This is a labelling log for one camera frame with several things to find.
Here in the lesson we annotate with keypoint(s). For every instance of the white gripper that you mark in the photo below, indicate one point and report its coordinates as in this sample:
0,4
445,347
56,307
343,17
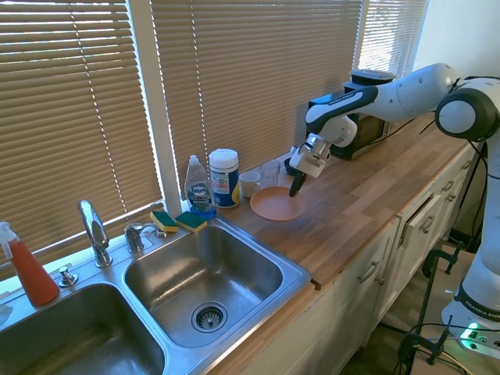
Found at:
310,166

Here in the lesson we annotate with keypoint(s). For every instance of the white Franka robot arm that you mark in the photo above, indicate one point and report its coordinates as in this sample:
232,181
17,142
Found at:
410,97

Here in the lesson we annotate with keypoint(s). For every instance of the white ceramic mug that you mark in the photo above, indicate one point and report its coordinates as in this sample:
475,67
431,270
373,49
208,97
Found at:
248,187

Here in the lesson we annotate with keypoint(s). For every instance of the stainless steel double sink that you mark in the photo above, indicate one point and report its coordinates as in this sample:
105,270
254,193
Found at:
218,273

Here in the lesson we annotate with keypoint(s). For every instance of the metal sink drain strainer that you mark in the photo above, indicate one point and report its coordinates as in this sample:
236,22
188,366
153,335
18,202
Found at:
209,317

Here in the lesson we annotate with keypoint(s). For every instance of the small chrome sink knob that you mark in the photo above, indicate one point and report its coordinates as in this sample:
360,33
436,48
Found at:
67,277

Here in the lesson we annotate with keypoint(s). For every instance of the clear drinking glass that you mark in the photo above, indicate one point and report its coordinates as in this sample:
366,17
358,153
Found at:
270,176

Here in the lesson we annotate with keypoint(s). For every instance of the orange plastic plate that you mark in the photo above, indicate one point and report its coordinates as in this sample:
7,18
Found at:
273,205

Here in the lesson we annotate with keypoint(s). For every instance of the white disinfecting wipes canister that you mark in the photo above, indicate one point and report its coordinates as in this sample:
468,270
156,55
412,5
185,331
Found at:
222,179

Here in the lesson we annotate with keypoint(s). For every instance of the black countertop appliance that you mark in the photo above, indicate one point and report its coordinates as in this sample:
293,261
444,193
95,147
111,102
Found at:
367,133

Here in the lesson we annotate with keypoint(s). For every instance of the clear dish soap bottle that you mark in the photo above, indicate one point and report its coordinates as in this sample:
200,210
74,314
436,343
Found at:
199,191

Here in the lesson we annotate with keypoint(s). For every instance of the green yellow sponge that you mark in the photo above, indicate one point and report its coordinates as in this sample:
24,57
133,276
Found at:
164,222
191,222

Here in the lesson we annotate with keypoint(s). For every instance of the tan window blind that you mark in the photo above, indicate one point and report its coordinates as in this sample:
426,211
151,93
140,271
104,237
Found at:
390,35
66,129
254,78

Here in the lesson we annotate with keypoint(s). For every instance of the white base cabinets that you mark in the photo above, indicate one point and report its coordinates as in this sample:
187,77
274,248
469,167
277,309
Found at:
351,304

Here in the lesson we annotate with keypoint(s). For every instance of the black C-clamp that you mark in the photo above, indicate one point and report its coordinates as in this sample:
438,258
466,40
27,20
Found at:
408,343
441,258

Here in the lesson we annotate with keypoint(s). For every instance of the chrome side sprayer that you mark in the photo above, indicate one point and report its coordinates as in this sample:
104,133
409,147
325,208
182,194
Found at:
134,236

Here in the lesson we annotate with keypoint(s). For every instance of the chrome kitchen faucet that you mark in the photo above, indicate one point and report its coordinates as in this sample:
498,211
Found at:
95,234

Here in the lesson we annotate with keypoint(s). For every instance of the orange spray bottle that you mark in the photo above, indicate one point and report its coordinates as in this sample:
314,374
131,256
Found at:
33,273

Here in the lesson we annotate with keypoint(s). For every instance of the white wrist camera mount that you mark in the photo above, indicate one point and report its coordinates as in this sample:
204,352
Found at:
298,152

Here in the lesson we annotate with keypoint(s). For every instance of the white window frame post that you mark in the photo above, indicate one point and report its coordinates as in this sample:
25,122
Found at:
156,117

